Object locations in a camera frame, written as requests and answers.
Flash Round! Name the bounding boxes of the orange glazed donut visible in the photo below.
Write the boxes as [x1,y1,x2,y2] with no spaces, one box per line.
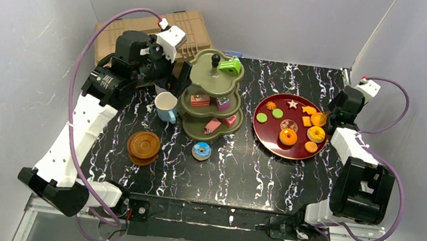
[279,128,298,146]

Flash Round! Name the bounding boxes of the star shaped cookie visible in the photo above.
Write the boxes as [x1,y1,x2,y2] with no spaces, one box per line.
[287,99,298,109]

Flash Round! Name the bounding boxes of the white cup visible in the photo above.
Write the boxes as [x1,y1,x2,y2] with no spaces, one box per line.
[154,82,168,95]

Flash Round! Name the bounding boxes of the stacked brown wooden coasters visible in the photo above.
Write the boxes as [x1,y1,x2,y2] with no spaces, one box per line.
[127,131,161,166]

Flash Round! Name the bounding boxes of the green three-tier serving stand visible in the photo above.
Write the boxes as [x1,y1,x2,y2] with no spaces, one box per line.
[178,49,244,142]

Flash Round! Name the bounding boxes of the pink sprinkled cake slice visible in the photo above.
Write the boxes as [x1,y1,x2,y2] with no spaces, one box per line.
[224,114,238,128]

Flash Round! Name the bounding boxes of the blue mug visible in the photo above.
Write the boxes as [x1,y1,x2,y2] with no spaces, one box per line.
[154,92,178,124]

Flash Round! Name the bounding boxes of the red round lacquer tray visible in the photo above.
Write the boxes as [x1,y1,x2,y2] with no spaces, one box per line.
[252,93,328,160]

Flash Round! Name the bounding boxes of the tan plastic toolbox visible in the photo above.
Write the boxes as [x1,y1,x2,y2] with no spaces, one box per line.
[94,11,212,75]

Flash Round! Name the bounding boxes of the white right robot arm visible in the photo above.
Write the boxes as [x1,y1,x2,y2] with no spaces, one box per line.
[304,86,395,226]

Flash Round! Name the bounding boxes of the round yellow biscuit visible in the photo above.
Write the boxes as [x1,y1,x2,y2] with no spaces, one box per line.
[304,141,318,154]

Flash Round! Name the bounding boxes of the green cube sweet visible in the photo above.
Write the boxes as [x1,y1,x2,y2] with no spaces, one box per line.
[218,58,243,77]

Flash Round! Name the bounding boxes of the red layered cake square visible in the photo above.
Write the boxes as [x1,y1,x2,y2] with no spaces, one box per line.
[190,94,211,107]

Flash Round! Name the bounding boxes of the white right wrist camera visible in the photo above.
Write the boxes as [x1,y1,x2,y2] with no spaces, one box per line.
[355,78,381,104]

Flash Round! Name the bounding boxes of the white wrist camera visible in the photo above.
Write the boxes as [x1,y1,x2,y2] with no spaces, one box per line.
[156,25,187,63]
[355,78,381,104]

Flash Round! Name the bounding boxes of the purple frosted cake slice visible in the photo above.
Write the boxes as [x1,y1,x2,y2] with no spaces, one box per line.
[216,96,232,112]

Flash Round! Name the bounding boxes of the fish shaped yellow cookie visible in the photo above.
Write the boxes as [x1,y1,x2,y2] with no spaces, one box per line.
[302,105,317,116]

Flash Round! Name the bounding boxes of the yellow glazed donut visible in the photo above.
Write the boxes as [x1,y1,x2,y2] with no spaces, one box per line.
[307,125,326,143]

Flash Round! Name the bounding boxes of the pink swirl roll cake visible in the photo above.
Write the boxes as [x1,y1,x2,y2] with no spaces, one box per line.
[203,117,222,135]

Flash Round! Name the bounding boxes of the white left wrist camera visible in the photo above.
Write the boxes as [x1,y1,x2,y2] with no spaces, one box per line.
[156,25,187,63]

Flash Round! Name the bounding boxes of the blue frosted donut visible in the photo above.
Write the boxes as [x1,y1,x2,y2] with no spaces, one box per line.
[192,142,212,161]

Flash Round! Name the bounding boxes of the green macaron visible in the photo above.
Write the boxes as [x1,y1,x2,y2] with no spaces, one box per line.
[272,108,284,119]
[256,112,268,124]

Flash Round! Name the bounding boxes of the square yellow cracker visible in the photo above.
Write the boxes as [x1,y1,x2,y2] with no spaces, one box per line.
[302,116,313,127]

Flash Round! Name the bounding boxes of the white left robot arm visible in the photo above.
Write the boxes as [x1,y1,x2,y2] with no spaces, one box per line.
[17,30,190,217]

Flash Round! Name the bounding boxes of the orange flower cookie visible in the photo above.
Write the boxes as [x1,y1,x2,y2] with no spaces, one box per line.
[265,101,277,111]

